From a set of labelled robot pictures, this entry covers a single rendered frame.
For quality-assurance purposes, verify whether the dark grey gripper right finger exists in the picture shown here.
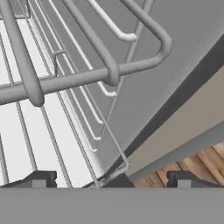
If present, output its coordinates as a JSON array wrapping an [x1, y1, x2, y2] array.
[[166, 170, 224, 188]]

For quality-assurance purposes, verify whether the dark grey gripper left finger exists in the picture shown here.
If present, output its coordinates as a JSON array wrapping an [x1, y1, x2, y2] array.
[[0, 170, 58, 188]]

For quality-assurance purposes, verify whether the thick grey oven rack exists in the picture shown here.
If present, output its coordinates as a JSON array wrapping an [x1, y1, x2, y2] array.
[[0, 0, 173, 108]]

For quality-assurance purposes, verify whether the grey oven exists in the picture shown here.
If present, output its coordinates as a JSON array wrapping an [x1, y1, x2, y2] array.
[[0, 0, 224, 188]]

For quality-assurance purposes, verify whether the thin wire oven rack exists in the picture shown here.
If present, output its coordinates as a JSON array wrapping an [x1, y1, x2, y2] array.
[[0, 0, 131, 188]]

